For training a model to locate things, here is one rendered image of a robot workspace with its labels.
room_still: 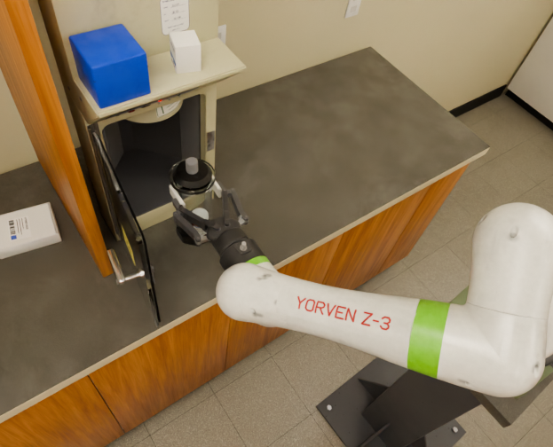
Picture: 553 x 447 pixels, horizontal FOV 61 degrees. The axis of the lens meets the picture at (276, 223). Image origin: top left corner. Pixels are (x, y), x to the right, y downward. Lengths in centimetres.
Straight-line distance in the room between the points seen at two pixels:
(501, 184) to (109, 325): 267
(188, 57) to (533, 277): 71
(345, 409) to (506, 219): 162
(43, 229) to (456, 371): 112
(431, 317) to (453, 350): 5
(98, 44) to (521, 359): 83
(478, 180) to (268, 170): 196
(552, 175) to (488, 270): 293
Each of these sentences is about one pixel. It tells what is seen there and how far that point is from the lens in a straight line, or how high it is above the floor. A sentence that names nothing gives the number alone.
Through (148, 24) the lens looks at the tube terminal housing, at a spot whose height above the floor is 158.
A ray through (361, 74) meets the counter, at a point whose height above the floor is 94.
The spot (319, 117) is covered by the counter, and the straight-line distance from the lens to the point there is 182.
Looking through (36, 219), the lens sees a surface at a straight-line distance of 147.
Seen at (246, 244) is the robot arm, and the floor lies 127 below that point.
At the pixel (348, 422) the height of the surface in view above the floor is 2.
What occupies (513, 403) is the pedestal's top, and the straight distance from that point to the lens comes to 144.
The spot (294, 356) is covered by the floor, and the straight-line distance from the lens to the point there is 228.
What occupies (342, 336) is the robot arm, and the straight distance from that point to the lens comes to 78.
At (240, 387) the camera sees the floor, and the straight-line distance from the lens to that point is 220.
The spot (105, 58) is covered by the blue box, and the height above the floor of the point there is 160.
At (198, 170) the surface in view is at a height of 128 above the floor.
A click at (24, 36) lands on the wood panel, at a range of 83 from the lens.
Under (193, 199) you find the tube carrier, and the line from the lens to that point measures 112.
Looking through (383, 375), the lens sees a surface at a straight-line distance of 234.
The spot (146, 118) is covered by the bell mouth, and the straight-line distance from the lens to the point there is 117.
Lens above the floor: 211
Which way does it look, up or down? 54 degrees down
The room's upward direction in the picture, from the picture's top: 12 degrees clockwise
